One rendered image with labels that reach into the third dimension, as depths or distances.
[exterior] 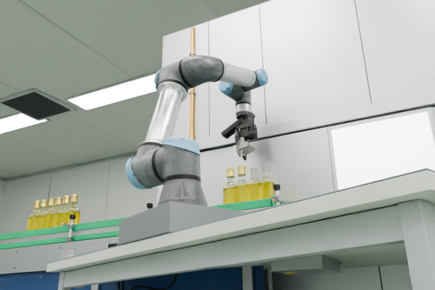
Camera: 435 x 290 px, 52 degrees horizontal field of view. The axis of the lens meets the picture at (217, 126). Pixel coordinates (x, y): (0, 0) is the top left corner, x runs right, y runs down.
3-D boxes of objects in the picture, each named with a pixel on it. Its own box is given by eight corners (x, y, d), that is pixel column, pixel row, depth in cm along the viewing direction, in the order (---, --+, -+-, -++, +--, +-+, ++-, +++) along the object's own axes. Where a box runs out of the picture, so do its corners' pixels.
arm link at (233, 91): (236, 71, 201) (250, 80, 209) (216, 79, 207) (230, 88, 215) (237, 87, 198) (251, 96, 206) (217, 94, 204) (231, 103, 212)
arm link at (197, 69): (202, 44, 161) (266, 65, 202) (178, 55, 167) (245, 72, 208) (208, 74, 159) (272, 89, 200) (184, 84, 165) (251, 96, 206)
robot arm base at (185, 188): (182, 202, 126) (181, 169, 129) (146, 212, 135) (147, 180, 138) (217, 210, 136) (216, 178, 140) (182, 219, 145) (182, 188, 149)
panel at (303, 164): (448, 189, 174) (431, 109, 187) (448, 187, 171) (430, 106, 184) (237, 215, 212) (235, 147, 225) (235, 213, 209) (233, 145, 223)
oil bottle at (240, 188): (252, 230, 192) (250, 181, 201) (247, 227, 188) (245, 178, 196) (240, 231, 195) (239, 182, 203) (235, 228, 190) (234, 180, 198)
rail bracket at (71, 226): (74, 242, 215) (78, 214, 221) (63, 240, 209) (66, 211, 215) (68, 243, 217) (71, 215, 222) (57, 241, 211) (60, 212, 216)
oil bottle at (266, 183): (278, 227, 188) (275, 177, 196) (273, 224, 183) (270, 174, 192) (265, 228, 190) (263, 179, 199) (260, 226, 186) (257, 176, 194)
